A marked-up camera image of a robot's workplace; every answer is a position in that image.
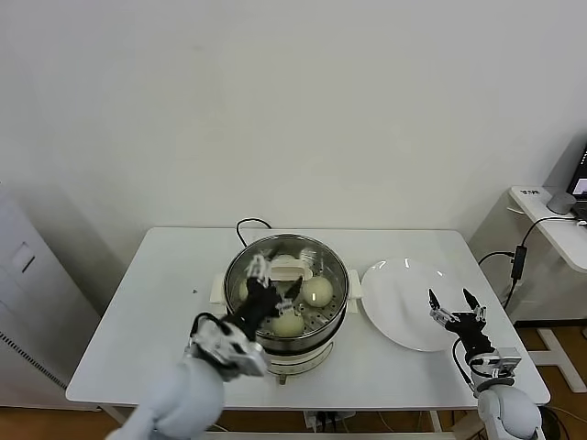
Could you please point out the black power adapter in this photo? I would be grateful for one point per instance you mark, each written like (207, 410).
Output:
(519, 262)

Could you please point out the white round plate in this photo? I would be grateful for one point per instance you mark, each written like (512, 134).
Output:
(399, 302)

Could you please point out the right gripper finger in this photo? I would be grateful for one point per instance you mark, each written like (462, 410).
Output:
(476, 308)
(435, 306)

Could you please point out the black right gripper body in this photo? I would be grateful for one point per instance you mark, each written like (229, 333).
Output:
(470, 332)

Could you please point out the glass pot lid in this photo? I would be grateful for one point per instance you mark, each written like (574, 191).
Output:
(291, 270)

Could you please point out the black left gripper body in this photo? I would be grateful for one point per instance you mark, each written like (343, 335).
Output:
(257, 309)

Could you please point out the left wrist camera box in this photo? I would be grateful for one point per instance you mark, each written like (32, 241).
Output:
(229, 348)

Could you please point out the white table frame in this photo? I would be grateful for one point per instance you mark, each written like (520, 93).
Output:
(435, 421)

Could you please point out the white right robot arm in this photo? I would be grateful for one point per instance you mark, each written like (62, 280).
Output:
(509, 412)

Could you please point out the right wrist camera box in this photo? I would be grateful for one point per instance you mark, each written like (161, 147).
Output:
(506, 359)

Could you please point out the steel steamer pot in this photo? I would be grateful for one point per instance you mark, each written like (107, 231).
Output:
(345, 279)

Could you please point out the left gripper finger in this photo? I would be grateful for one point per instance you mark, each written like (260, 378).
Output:
(260, 270)
(291, 298)

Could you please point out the open laptop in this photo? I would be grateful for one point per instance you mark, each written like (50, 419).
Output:
(579, 181)

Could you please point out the white metal cabinet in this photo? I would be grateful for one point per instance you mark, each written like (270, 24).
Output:
(27, 321)

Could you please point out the cream electric cooker base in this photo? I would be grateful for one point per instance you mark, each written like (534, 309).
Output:
(298, 362)

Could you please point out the white power strip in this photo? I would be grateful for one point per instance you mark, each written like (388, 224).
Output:
(328, 419)

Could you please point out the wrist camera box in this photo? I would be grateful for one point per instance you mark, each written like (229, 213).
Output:
(506, 359)
(229, 348)

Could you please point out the white steamed baozi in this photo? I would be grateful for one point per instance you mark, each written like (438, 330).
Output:
(286, 324)
(317, 291)
(286, 259)
(243, 289)

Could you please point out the grey cylinder speaker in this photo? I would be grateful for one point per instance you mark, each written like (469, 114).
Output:
(563, 204)

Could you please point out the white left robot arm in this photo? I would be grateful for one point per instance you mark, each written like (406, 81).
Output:
(183, 403)

